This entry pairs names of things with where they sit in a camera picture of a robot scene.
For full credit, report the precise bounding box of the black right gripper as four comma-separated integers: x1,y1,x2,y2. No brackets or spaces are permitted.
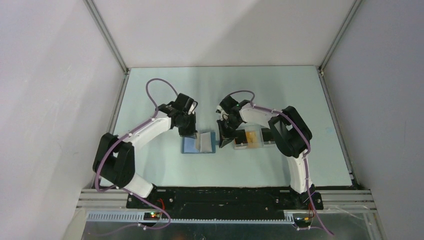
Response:
216,117,242,149

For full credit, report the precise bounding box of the blue leather card holder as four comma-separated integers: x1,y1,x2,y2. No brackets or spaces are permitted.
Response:
181,131,217,154

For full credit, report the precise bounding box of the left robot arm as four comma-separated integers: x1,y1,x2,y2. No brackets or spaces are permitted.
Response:
92,93,198,208

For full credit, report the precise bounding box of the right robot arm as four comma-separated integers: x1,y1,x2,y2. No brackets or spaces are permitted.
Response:
216,95,314,209

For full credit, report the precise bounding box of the black credit card stack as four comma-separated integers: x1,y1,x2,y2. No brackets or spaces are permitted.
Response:
234,129,248,147

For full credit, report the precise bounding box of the gold credit card stack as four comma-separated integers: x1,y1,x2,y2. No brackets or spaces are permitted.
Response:
246,131,258,148

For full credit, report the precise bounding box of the clear acrylic card tray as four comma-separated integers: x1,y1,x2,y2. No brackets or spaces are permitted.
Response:
232,124,276,150

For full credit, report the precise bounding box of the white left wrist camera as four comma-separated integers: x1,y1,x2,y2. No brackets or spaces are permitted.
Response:
187,101,198,115

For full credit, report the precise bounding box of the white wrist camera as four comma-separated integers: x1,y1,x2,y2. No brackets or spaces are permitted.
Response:
187,101,198,115
215,105,223,114

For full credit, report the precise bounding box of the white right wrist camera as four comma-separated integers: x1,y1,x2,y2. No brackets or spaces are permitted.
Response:
215,105,223,114

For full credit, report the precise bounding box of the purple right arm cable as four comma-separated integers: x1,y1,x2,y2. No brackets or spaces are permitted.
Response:
228,90,334,236

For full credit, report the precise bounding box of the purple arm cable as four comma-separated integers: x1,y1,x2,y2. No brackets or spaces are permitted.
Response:
94,78,180,231
228,90,334,236

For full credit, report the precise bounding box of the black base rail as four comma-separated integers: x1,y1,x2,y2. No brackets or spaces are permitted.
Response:
146,186,324,221

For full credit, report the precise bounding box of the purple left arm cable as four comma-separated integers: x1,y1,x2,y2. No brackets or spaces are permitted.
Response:
94,78,180,231

